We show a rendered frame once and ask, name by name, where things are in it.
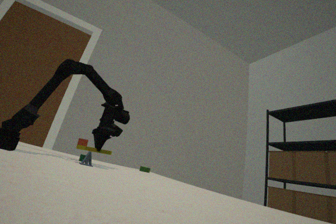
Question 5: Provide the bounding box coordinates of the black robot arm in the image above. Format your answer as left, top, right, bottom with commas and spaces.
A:
0, 59, 130, 151

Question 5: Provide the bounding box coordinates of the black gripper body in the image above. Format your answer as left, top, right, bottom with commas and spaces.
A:
92, 115, 116, 137

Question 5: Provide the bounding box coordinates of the yellow bar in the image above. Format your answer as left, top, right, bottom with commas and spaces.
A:
76, 139, 112, 155

